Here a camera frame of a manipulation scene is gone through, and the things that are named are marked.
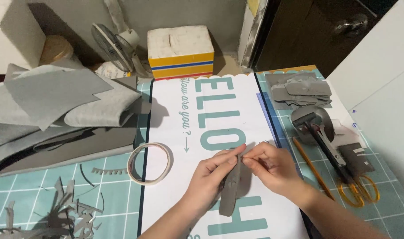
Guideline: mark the white printed scalloped sheet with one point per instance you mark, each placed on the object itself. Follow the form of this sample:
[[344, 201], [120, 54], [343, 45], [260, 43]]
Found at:
[[188, 116]]

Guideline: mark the gray band roll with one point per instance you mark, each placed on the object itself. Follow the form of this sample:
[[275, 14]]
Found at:
[[326, 123]]

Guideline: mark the dark brown door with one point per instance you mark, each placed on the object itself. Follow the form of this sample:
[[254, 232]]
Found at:
[[305, 39]]

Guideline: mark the large white board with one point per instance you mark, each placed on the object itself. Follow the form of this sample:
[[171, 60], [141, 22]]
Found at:
[[381, 76]]

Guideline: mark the white paper backing strip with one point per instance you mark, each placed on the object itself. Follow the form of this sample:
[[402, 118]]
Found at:
[[346, 132]]

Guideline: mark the stack of gray cut pieces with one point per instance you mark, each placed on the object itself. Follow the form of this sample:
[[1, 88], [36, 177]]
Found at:
[[305, 88]]

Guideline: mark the white block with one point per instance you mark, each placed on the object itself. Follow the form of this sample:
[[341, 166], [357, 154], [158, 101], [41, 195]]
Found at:
[[16, 36]]

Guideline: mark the white tape roll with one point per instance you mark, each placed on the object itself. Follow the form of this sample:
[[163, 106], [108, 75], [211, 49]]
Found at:
[[131, 166]]

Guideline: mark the pile of gray felt sheets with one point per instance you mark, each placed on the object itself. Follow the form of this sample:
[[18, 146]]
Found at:
[[55, 106]]

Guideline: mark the metal door knob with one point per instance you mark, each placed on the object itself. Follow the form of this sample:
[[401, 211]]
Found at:
[[351, 24]]

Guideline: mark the white and yellow striped box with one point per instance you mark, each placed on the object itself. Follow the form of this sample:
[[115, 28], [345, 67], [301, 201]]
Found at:
[[180, 54]]

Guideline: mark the tan lidded jar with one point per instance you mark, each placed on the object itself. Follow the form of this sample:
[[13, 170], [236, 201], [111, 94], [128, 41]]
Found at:
[[55, 49]]

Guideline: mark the orange pencil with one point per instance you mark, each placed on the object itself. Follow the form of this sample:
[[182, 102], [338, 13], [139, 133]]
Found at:
[[313, 169]]

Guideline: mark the white desk fan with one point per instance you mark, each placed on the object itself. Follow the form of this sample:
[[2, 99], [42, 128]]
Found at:
[[113, 46]]

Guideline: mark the person's left hand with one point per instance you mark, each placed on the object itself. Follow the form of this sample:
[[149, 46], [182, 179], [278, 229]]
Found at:
[[203, 181]]

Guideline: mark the heap of gray felt scraps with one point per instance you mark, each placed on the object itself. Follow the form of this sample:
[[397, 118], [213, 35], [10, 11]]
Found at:
[[60, 219]]

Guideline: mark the gray zigzag felt strip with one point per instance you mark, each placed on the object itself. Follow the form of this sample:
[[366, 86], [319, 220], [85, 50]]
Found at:
[[107, 171]]

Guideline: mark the teal grid cutting mat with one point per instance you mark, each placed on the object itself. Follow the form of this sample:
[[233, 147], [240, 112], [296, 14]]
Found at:
[[115, 199]]

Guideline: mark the blue translucent ruler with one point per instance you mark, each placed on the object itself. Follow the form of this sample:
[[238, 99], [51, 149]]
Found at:
[[266, 116]]

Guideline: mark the thin curved dark scrap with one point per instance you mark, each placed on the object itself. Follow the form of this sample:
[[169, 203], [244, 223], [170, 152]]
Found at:
[[84, 176]]

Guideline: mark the gray notched felt piece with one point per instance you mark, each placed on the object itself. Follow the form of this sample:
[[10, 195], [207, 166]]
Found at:
[[356, 159]]

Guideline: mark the person's right hand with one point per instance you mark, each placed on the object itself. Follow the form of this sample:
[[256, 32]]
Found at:
[[278, 172]]

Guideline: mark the white door frame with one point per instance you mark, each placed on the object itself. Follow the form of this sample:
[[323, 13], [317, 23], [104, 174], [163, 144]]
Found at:
[[251, 30]]

